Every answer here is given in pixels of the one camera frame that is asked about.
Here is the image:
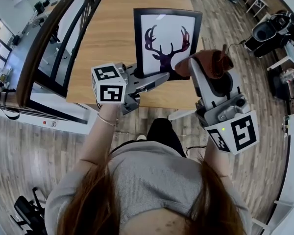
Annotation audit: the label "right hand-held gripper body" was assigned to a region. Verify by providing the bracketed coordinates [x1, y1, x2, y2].
[195, 92, 261, 155]

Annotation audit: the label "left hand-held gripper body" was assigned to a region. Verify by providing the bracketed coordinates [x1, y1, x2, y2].
[91, 62, 141, 116]

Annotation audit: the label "brown wiping cloth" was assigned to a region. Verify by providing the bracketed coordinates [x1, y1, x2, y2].
[173, 44, 235, 81]

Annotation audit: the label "framed deer antler picture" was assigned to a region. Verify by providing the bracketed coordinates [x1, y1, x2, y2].
[133, 8, 203, 81]

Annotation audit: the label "person's left forearm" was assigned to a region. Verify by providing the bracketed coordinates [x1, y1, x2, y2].
[79, 103, 120, 166]

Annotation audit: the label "person's right forearm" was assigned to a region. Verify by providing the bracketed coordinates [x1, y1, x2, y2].
[202, 137, 232, 181]

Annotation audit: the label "black storage box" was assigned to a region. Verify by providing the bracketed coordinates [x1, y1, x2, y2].
[268, 70, 291, 100]

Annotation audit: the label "person's black trousers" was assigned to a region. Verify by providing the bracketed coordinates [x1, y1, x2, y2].
[146, 117, 187, 159]

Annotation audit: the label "clear plastic bottle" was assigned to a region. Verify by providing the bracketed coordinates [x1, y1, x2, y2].
[279, 69, 294, 84]

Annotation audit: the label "black round device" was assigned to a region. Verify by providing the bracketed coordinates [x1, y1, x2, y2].
[251, 21, 273, 43]

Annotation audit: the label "white side table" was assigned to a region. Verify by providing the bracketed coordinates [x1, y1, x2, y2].
[267, 42, 294, 72]

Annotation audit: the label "white cabinet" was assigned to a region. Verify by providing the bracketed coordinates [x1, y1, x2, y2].
[267, 111, 294, 235]

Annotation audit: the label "wooden railing with black bars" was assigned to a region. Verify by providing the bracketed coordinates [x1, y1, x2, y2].
[0, 0, 109, 125]

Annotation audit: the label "person's grey shirt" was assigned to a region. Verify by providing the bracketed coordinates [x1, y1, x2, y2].
[44, 141, 253, 235]

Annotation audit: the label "black bag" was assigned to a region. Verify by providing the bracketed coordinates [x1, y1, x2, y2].
[34, 1, 46, 13]

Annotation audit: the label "black office chair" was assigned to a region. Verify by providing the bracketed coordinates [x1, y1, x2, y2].
[11, 187, 49, 235]

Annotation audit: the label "thin wrist bracelet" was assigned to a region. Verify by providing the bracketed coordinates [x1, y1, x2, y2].
[97, 113, 117, 127]

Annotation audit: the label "black floor cable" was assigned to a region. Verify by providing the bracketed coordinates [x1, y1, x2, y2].
[225, 39, 247, 56]

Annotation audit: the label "black strap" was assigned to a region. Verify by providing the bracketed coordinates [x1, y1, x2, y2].
[0, 89, 21, 120]

